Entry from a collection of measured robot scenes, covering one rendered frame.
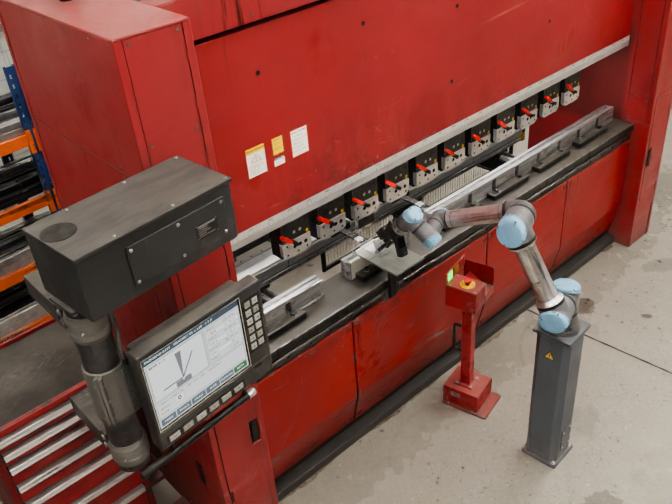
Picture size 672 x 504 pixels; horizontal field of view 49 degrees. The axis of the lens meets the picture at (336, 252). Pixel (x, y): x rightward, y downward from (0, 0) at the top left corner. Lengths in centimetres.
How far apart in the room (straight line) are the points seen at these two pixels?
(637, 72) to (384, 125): 207
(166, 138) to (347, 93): 96
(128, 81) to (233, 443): 152
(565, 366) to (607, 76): 218
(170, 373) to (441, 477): 189
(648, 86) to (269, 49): 275
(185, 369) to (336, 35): 140
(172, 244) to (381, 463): 208
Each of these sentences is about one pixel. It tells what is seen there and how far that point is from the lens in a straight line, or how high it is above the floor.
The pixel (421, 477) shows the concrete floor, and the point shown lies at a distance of 372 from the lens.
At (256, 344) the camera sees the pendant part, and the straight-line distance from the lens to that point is 234.
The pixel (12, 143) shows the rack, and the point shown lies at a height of 138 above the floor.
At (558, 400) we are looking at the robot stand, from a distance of 351.
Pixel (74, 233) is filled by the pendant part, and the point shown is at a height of 195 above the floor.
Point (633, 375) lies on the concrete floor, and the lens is 435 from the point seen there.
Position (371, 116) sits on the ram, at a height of 163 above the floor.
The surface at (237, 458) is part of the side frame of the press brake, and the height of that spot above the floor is 57.
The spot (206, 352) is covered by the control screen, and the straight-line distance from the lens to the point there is 221.
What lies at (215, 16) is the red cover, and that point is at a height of 222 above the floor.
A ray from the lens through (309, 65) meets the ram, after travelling 284.
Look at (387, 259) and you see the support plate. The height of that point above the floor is 100.
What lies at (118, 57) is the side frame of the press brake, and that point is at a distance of 215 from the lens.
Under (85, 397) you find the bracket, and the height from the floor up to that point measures 121.
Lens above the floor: 288
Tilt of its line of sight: 34 degrees down
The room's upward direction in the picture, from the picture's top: 5 degrees counter-clockwise
